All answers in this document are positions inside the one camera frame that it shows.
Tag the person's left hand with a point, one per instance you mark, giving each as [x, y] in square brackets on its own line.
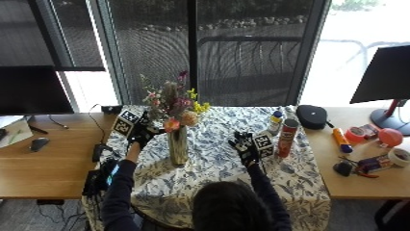
[143, 134]

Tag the person's right hand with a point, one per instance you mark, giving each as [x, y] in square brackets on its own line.
[248, 150]

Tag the white marker cube right glove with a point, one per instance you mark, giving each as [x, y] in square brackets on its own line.
[264, 145]

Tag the white marker cube glove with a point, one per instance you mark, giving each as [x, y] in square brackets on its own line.
[264, 145]
[126, 122]

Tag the tall patterned vase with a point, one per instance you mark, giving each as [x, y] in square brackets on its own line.
[178, 146]

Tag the white marker cube left glove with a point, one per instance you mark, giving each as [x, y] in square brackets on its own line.
[126, 122]

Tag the blue-capped yellow label bottle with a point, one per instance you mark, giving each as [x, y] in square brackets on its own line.
[276, 122]

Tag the mixed flower bouquet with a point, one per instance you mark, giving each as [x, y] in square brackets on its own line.
[175, 102]

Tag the red chips can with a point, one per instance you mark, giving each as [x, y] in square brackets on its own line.
[288, 138]

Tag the blue floral white tablecloth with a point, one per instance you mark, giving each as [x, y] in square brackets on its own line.
[214, 179]

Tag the small black box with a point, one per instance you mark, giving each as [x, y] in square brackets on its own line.
[111, 109]

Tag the black power adapter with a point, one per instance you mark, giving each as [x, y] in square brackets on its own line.
[99, 151]

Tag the phone with blue screen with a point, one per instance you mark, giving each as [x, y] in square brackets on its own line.
[112, 173]

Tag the black zip case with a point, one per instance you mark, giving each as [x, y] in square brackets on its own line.
[312, 117]

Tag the black flat device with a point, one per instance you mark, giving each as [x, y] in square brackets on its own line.
[91, 183]

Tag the orange tube with blue cap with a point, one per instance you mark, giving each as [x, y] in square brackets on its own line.
[343, 140]

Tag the small black round object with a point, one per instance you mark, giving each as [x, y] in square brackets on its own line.
[343, 168]

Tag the orange tape roll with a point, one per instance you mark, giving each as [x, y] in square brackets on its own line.
[355, 134]

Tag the black computer mouse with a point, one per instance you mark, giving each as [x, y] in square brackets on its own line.
[39, 144]

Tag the purple packet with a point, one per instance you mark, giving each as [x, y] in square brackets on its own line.
[375, 163]

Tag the white paper sheet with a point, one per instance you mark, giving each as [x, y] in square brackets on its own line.
[14, 132]

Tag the orange-red ball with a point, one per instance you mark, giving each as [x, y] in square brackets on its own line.
[391, 137]

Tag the grey roller blind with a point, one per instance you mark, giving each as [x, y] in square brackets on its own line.
[65, 35]

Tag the white tape roll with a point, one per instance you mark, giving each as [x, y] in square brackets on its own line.
[400, 157]

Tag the black monitor with red stand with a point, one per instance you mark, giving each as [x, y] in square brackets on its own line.
[384, 77]

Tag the dark chair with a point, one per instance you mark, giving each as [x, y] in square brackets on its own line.
[392, 215]

